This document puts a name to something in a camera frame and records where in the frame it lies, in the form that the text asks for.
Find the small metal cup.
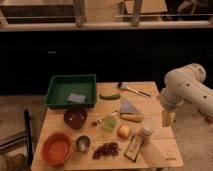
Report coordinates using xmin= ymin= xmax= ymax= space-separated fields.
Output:
xmin=75 ymin=135 xmax=90 ymax=152

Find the red yellow apple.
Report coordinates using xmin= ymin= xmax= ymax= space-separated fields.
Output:
xmin=117 ymin=124 xmax=131 ymax=139

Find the white lidded jar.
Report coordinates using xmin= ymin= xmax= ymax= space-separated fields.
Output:
xmin=141 ymin=118 xmax=157 ymax=136

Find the green chili pepper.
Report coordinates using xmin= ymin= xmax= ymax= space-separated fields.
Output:
xmin=99 ymin=94 xmax=121 ymax=100

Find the green plastic tray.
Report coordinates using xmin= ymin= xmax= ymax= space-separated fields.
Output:
xmin=45 ymin=74 xmax=97 ymax=109

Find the green cup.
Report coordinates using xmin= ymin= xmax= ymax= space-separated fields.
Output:
xmin=102 ymin=116 xmax=117 ymax=132

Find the bunch of dark grapes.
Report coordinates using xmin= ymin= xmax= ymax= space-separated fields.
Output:
xmin=93 ymin=142 xmax=119 ymax=159

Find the grey sponge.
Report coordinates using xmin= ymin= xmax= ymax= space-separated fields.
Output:
xmin=68 ymin=94 xmax=86 ymax=103

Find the orange bowl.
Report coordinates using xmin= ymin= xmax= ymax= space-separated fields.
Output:
xmin=41 ymin=131 xmax=73 ymax=166

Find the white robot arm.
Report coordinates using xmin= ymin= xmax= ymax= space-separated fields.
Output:
xmin=159 ymin=63 xmax=213 ymax=127

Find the metal fork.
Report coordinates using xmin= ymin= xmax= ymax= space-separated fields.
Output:
xmin=91 ymin=110 xmax=118 ymax=127

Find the yellow banana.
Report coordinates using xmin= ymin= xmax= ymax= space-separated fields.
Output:
xmin=120 ymin=114 xmax=144 ymax=122

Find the black metal stand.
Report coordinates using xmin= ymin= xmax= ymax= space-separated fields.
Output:
xmin=0 ymin=110 xmax=34 ymax=164

